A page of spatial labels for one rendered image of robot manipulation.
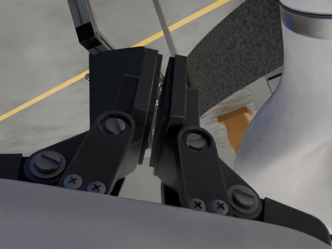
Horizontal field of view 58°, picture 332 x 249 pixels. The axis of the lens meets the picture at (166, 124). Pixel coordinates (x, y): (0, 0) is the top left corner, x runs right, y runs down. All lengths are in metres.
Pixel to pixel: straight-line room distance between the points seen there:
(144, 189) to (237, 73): 5.05
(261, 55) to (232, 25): 0.24
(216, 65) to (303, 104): 1.60
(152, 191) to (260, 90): 3.33
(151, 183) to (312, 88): 6.22
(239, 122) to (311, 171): 7.72
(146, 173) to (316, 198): 6.19
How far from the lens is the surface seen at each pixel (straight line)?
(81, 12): 0.56
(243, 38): 1.69
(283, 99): 0.25
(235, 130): 7.98
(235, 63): 1.71
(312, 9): 0.19
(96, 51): 0.58
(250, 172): 0.28
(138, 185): 6.55
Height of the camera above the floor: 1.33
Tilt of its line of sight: 11 degrees down
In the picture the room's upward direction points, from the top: 162 degrees clockwise
